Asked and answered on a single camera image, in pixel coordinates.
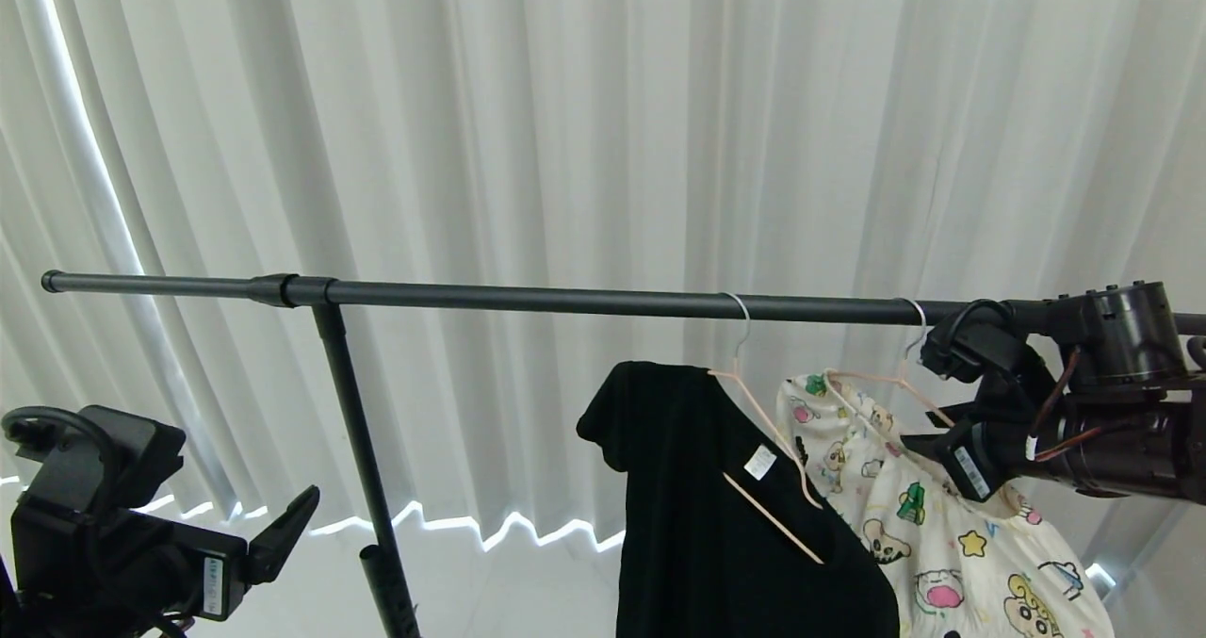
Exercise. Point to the pink clothes hanger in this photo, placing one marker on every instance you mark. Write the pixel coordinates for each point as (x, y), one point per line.
(773, 515)
(904, 384)

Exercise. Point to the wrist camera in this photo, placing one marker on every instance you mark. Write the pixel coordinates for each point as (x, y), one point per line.
(104, 449)
(980, 355)

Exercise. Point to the black clothes rack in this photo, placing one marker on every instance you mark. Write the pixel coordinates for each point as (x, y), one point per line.
(565, 299)

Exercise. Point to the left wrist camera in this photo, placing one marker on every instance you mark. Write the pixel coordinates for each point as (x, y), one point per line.
(104, 449)

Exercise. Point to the black T-shirt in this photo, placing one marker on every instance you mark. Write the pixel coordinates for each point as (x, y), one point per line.
(716, 525)

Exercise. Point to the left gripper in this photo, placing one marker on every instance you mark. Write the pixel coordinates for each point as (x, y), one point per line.
(113, 563)

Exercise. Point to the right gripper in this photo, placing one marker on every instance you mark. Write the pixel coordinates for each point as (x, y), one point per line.
(1018, 449)

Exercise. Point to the cream printed garment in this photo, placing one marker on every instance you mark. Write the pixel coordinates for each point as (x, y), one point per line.
(942, 544)

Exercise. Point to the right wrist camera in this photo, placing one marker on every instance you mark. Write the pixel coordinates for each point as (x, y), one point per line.
(980, 355)

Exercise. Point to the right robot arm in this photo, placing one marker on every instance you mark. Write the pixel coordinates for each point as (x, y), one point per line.
(1131, 336)

